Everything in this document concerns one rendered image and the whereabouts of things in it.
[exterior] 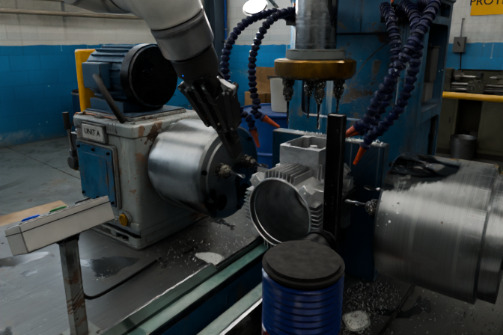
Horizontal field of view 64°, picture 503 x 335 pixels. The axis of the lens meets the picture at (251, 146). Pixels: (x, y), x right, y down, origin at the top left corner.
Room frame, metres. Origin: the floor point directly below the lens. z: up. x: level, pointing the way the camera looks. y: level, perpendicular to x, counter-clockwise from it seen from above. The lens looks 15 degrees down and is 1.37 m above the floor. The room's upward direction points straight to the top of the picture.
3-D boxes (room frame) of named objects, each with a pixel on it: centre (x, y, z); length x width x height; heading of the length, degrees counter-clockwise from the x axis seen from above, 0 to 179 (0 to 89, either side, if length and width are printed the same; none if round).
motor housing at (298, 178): (0.88, -0.12, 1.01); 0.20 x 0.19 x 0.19; 143
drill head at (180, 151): (1.09, 0.17, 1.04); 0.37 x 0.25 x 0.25; 54
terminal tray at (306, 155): (0.91, -0.14, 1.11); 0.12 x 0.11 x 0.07; 143
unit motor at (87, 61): (1.23, 0.41, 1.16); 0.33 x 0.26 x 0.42; 54
